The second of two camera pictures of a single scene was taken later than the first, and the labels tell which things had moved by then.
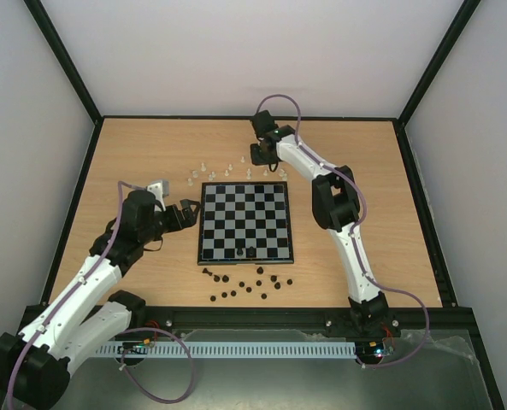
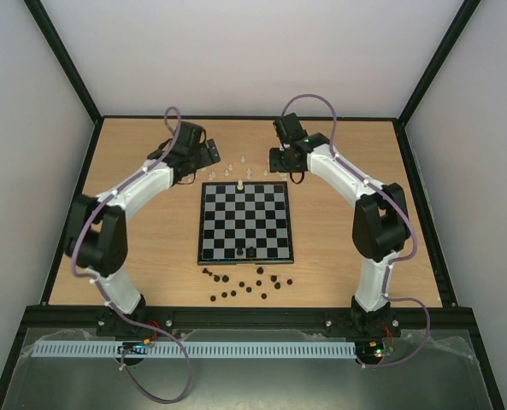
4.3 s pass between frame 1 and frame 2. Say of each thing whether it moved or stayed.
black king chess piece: stayed
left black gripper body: moved
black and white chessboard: stayed
